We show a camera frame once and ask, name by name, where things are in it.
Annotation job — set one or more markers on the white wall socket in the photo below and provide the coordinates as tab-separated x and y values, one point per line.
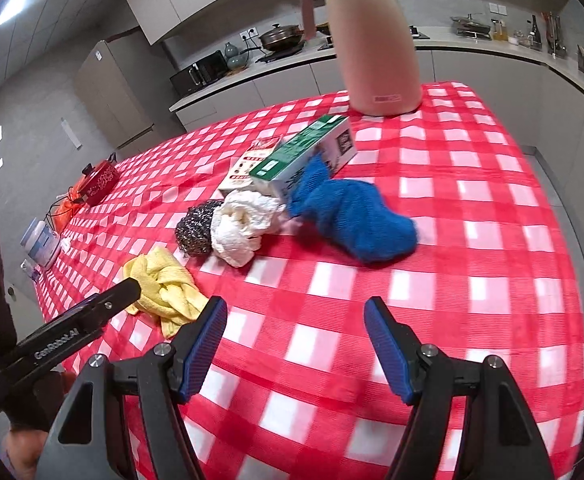
248	34
497	8

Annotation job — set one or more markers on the metal lidded pan on rack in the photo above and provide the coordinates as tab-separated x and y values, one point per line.
469	25

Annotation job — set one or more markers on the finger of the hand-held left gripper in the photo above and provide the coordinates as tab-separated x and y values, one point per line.
117	297

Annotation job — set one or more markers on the red checkered tablecloth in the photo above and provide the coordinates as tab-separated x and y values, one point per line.
471	260

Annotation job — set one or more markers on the beige refrigerator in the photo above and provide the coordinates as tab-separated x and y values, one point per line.
112	95

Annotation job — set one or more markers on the green and white carton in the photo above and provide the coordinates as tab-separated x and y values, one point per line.
297	155

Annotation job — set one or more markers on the yellow oil bottles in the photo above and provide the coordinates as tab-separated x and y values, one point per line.
500	32

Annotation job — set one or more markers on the orange mesh bag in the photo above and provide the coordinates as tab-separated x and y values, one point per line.
67	212

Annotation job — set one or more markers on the black induction cooker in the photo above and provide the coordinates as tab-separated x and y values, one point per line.
277	55

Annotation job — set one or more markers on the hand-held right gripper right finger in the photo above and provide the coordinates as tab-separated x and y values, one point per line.
391	350

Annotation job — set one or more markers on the steel wool scrubber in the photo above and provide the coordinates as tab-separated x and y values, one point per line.
194	232

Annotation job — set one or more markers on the beige upper cabinets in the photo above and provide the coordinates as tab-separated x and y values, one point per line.
172	0

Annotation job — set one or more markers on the dark pan with lid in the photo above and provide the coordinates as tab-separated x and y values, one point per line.
279	37

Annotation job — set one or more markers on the grey green vase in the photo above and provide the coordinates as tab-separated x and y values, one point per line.
234	57

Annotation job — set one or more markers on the pink thermos jug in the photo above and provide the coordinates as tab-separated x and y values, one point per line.
371	50

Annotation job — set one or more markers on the clear plastic jar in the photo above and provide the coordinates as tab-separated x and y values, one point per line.
39	242

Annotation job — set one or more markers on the blue knitted cloth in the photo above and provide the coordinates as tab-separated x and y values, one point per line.
361	220

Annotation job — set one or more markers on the beige kitchen counter cabinets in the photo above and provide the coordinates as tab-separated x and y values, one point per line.
282	85

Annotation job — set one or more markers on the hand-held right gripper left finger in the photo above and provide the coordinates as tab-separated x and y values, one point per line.
199	350

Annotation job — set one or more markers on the white tissue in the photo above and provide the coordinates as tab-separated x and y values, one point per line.
237	230

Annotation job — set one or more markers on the person's left hand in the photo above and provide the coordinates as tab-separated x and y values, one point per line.
24	452

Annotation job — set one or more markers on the small red pot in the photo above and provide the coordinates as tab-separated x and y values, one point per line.
99	180

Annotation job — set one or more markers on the yellow cloth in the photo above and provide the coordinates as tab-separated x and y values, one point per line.
167	280

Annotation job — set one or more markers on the red and white box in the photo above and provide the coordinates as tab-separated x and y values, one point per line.
244	167

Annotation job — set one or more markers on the black microwave oven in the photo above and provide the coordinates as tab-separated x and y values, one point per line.
197	75

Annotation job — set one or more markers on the kitchen utensil holder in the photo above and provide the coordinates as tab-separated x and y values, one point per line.
555	37

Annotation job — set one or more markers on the dark wine bottle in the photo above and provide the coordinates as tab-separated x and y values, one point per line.
535	32

